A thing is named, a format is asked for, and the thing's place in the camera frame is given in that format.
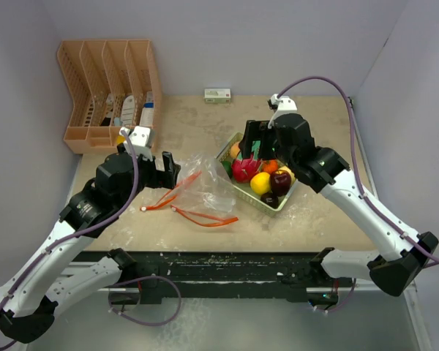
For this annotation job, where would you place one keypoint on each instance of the pink dragon fruit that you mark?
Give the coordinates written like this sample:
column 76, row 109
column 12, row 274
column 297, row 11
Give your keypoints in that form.
column 245, row 169

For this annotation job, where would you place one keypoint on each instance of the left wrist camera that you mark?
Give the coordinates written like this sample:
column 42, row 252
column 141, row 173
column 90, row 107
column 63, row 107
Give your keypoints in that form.
column 140, row 137

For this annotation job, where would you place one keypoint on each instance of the light green plastic basket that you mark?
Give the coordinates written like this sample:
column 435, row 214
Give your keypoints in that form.
column 243, row 191

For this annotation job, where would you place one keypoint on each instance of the yellow lemon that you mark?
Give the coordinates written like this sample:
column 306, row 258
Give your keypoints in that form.
column 260, row 183

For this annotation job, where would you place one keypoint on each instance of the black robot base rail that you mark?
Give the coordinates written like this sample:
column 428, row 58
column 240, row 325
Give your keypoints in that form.
column 261, row 275

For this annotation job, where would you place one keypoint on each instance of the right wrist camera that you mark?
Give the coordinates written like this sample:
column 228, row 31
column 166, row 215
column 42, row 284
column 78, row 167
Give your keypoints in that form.
column 282, row 105

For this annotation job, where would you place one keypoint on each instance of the dark red apple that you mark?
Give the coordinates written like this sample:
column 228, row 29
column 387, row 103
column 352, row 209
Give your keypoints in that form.
column 280, row 182

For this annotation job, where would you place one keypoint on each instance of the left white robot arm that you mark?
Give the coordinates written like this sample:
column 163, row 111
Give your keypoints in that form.
column 34, row 297

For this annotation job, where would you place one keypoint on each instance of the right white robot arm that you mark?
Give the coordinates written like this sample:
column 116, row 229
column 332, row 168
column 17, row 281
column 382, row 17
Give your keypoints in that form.
column 398, row 256

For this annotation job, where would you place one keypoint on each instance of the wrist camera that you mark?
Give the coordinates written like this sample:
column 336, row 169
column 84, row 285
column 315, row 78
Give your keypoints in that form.
column 140, row 137
column 282, row 105

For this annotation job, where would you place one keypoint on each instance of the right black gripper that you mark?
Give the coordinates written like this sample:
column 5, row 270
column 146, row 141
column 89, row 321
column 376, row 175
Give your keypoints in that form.
column 254, row 131

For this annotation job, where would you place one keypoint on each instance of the orange plastic file organizer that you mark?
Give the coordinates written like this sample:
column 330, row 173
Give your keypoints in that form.
column 100, row 74

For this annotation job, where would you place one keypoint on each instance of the clear zip top bag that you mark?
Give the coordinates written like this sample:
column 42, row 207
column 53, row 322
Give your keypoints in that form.
column 203, row 194

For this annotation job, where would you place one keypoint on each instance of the green avocado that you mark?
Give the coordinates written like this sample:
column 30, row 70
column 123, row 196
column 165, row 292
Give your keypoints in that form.
column 228, row 168

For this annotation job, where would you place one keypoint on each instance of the small green white box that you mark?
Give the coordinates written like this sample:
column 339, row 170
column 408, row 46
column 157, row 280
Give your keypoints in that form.
column 217, row 95

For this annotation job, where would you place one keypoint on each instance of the peach fruit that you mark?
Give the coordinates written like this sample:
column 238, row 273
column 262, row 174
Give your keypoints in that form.
column 234, row 150

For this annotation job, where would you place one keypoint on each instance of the yellow block in organizer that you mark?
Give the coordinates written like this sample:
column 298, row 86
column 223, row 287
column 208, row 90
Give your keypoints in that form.
column 120, row 139

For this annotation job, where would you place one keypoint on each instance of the small orange pumpkin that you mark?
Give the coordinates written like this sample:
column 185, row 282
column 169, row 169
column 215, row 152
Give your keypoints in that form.
column 269, row 166

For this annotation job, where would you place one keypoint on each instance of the yellow potato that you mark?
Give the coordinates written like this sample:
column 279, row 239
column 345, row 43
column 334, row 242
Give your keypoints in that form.
column 291, row 174

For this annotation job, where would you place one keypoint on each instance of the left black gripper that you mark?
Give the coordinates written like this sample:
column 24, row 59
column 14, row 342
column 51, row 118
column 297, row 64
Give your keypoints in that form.
column 166, row 178

